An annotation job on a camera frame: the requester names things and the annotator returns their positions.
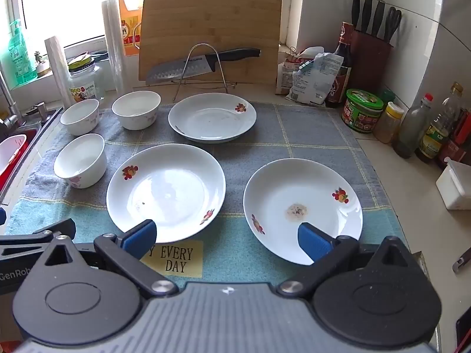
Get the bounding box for oil bottle with yellow label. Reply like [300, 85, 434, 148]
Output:
[416, 82, 464, 164]

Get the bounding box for dark tool handle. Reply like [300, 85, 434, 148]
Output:
[452, 246, 471, 274]

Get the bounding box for black kitchen scissors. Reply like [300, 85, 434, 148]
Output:
[384, 6, 403, 43]

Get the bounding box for black knife handle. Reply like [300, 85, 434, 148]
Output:
[361, 0, 374, 34]
[372, 0, 386, 37]
[351, 0, 363, 32]

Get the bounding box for white fruit print plate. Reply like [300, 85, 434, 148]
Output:
[243, 158, 363, 266]
[168, 93, 257, 144]
[106, 144, 226, 244]

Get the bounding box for metal faucet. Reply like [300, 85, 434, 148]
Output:
[0, 70, 23, 129]

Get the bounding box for black handled kitchen knife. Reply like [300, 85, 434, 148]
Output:
[145, 48, 262, 86]

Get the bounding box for white printed bag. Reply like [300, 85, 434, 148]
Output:
[285, 46, 344, 105]

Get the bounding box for yellow lid small jar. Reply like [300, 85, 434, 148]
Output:
[373, 102, 404, 144]

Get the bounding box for window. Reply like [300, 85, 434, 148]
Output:
[15, 0, 295, 50]

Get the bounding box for bamboo cutting board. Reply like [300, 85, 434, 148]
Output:
[138, 0, 283, 85]

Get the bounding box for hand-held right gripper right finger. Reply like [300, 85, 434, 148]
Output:
[276, 222, 411, 299]

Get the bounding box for small plastic wrap roll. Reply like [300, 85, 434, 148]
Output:
[44, 36, 74, 107]

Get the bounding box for large plastic wrap roll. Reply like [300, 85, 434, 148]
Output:
[102, 0, 127, 94]

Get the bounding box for glass jar with yellow lid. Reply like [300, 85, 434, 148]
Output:
[67, 53, 105, 104]

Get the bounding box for clear bottle with red cap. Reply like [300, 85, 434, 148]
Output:
[393, 93, 434, 159]

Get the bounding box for red plastic basin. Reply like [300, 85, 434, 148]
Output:
[0, 143, 30, 192]

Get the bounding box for orange cooking wine jug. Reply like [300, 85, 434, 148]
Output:
[110, 0, 144, 57]

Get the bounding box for dark soy sauce bottle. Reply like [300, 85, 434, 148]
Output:
[326, 21, 354, 109]

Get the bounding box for white floral bowl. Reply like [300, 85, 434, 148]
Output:
[60, 99, 101, 136]
[111, 90, 162, 131]
[54, 133, 107, 189]

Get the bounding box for brown knife block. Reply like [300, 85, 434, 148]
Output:
[348, 29, 394, 94]

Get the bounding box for grey and teal checked towel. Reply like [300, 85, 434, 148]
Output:
[5, 101, 409, 291]

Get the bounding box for green dish soap bottle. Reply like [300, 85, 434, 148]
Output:
[7, 18, 37, 81]

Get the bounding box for small potted figurine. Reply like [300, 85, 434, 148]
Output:
[34, 51, 52, 78]

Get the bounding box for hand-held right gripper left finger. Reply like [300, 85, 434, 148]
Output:
[44, 219, 176, 299]

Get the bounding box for white plastic box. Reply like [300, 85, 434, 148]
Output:
[436, 156, 471, 211]

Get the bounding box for metal wire rack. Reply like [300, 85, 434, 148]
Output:
[132, 43, 238, 101]

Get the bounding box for green lid sauce jar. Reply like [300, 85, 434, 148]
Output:
[341, 88, 384, 134]

